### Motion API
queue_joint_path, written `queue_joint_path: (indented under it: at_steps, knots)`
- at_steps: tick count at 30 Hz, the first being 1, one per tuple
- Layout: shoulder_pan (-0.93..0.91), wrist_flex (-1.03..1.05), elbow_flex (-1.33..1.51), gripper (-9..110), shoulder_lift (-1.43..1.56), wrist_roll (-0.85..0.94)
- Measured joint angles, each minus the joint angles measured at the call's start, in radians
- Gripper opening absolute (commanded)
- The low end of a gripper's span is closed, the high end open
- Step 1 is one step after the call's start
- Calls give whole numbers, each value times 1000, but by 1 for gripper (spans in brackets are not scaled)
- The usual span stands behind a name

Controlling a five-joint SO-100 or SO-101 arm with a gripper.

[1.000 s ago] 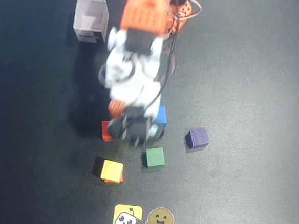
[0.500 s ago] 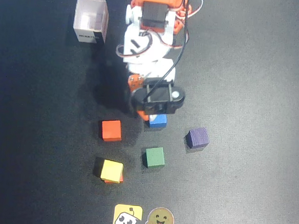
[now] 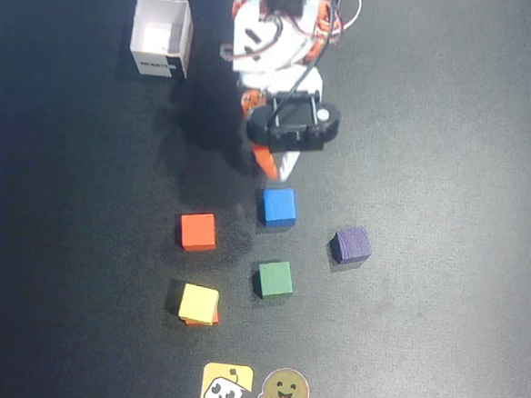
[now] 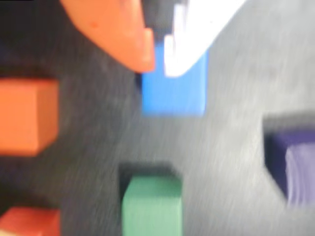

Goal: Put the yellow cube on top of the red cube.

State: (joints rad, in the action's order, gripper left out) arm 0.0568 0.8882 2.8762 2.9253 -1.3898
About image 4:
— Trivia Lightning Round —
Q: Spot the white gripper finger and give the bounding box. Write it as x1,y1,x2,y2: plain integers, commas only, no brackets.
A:
163,0,248,78

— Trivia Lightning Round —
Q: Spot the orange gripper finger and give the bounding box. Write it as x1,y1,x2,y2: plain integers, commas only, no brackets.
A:
60,0,156,73

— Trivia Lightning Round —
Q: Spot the blue wooden cube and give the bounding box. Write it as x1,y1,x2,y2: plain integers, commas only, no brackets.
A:
141,46,207,117

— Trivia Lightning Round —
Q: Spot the orange wooden cube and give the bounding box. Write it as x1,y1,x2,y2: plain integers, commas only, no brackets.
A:
0,78,60,157

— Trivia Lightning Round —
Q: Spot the purple wooden cube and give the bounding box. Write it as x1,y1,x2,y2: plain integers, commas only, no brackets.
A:
264,130,315,205

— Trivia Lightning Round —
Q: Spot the green wooden cube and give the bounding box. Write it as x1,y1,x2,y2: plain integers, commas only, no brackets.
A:
121,176,183,236

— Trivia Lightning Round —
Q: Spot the red wooden cube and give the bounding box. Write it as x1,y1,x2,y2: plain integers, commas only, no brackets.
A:
0,206,62,236

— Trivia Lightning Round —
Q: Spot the dark grey table mat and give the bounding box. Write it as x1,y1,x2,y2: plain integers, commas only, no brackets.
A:
0,0,315,236

